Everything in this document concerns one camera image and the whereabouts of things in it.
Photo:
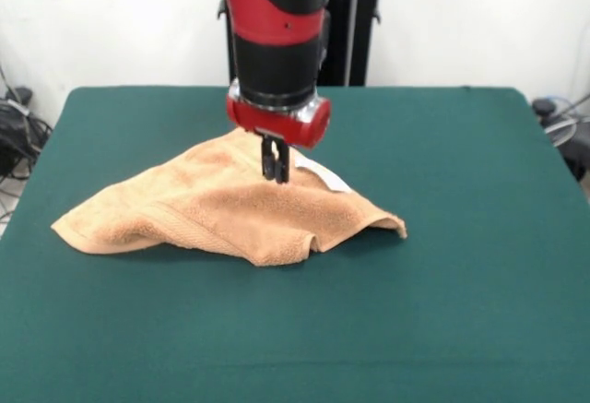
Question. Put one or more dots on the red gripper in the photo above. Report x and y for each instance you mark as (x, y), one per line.
(286, 124)

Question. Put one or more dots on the tan terry towel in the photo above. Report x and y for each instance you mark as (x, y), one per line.
(207, 209)

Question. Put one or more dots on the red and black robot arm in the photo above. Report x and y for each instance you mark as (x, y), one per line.
(281, 29)

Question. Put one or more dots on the dark green table cloth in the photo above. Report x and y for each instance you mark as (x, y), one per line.
(461, 283)

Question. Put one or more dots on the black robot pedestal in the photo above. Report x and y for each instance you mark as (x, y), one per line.
(355, 25)

